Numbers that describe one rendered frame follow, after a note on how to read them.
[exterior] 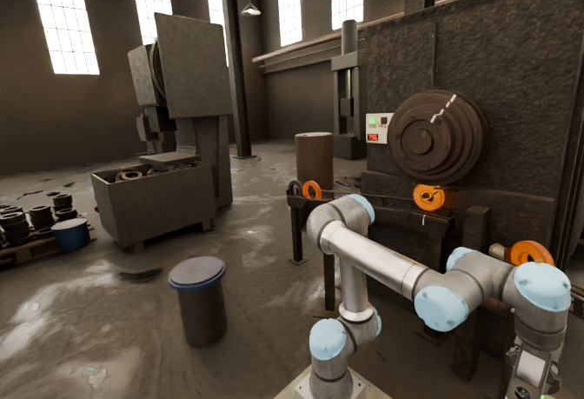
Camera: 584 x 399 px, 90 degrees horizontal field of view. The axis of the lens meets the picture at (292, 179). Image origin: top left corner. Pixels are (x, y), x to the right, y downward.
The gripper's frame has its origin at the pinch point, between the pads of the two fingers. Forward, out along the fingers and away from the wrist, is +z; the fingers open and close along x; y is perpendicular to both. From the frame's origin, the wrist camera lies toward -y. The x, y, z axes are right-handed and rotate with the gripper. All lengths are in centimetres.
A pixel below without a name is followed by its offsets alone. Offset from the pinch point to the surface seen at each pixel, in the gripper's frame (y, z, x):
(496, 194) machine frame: 84, 9, 32
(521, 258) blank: 55, 16, 15
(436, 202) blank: 74, 14, 55
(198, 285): -33, 15, 132
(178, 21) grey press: 105, -128, 318
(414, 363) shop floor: 23, 79, 50
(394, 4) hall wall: 746, -52, 456
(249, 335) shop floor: -25, 62, 125
